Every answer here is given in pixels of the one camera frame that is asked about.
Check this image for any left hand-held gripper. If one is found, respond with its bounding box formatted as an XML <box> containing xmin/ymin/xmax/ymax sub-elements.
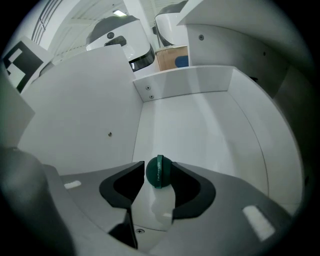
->
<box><xmin>1</xmin><ymin>35</ymin><xmax>55</xmax><ymax>95</ymax></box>

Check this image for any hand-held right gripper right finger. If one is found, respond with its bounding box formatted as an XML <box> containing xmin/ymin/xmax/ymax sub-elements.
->
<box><xmin>149</xmin><ymin>161</ymin><xmax>293</xmax><ymax>256</ymax></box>

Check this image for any white desk with hutch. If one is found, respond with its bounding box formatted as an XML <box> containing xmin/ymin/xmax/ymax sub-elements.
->
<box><xmin>176</xmin><ymin>0</ymin><xmax>317</xmax><ymax>176</ymax></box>

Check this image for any brown cardboard box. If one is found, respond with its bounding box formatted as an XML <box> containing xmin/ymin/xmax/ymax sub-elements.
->
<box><xmin>154</xmin><ymin>45</ymin><xmax>190</xmax><ymax>72</ymax></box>

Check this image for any small dark round object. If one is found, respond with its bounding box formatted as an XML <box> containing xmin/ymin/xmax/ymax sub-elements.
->
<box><xmin>145</xmin><ymin>154</ymin><xmax>174</xmax><ymax>190</ymax></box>

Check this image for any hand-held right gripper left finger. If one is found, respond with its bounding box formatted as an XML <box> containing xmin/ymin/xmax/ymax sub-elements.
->
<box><xmin>42</xmin><ymin>160</ymin><xmax>146</xmax><ymax>249</ymax></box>

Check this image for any white and black machine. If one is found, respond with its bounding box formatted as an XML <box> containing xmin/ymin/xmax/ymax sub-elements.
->
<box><xmin>153</xmin><ymin>0</ymin><xmax>190</xmax><ymax>49</ymax></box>
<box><xmin>86</xmin><ymin>14</ymin><xmax>156</xmax><ymax>74</ymax></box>

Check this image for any white plastic bin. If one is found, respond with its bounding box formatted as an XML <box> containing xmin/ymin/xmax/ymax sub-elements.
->
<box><xmin>17</xmin><ymin>46</ymin><xmax>310</xmax><ymax>235</ymax></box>

